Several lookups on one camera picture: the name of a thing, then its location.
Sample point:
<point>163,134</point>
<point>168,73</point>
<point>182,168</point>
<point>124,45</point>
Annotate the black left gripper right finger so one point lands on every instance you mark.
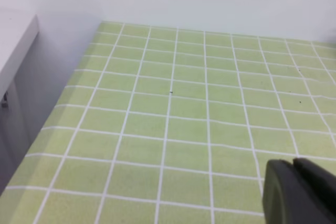
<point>311,171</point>

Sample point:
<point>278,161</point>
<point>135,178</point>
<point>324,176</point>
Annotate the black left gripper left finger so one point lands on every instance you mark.
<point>290,198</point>

